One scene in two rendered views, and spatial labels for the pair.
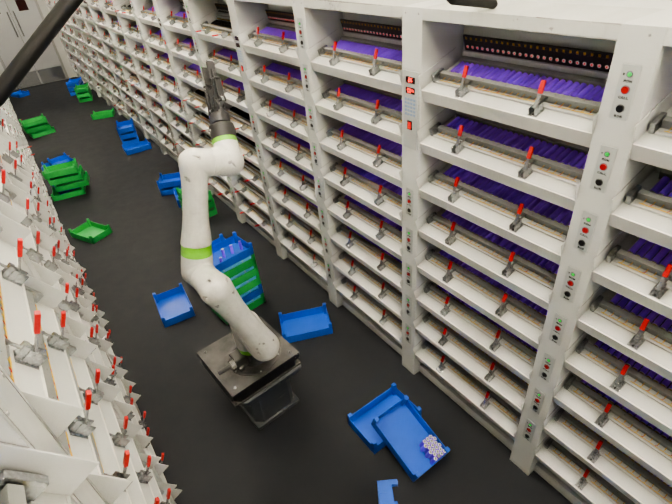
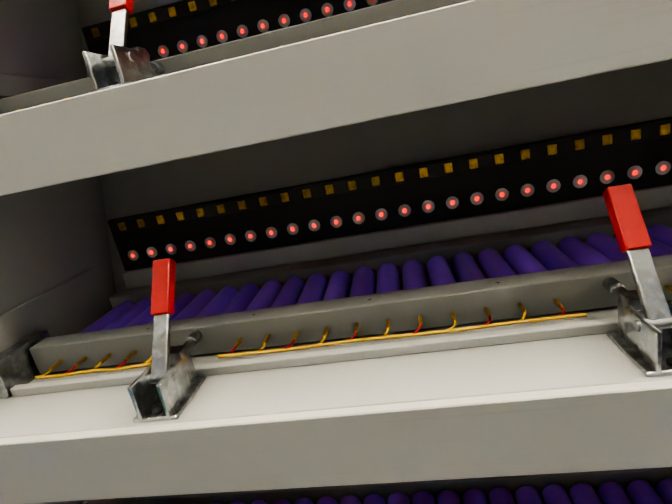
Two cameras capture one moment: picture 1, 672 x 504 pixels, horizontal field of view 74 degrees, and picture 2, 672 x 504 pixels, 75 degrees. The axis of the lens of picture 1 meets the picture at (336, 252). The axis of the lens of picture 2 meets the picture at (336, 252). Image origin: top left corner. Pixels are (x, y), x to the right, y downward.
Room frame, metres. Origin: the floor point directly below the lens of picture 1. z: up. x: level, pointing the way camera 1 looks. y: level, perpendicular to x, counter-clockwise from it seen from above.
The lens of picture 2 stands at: (1.77, 0.04, 1.01)
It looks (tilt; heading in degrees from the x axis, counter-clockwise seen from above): 1 degrees up; 312
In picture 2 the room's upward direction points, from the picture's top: 8 degrees counter-clockwise
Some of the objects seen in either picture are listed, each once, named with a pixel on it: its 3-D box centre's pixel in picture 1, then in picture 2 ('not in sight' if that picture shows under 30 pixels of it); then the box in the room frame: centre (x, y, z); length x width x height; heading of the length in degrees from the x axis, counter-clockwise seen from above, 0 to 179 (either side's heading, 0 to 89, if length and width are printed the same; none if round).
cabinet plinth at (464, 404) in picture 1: (382, 321); not in sight; (1.96, -0.24, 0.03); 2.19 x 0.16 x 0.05; 32
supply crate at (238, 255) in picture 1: (223, 252); not in sight; (2.27, 0.68, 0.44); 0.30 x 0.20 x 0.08; 129
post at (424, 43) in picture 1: (426, 227); not in sight; (1.65, -0.41, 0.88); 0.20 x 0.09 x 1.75; 122
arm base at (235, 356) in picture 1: (242, 356); not in sight; (1.46, 0.49, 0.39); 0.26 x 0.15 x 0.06; 125
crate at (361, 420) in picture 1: (384, 416); not in sight; (1.30, -0.15, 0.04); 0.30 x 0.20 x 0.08; 122
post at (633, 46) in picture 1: (577, 309); not in sight; (1.06, -0.78, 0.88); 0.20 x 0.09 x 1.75; 122
